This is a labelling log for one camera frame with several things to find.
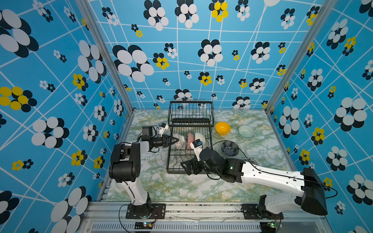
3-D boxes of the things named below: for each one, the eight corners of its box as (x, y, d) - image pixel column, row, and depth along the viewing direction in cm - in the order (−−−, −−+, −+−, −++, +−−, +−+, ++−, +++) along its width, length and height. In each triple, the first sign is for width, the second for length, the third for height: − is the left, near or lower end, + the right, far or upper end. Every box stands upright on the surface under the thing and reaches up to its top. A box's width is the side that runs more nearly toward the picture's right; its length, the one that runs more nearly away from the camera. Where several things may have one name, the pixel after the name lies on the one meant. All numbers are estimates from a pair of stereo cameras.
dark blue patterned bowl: (221, 156, 95) (222, 153, 92) (219, 144, 101) (220, 140, 98) (238, 156, 95) (240, 153, 92) (235, 144, 101) (237, 140, 98)
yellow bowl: (215, 136, 105) (216, 132, 102) (214, 125, 112) (215, 121, 108) (230, 135, 105) (231, 132, 102) (228, 125, 112) (229, 121, 108)
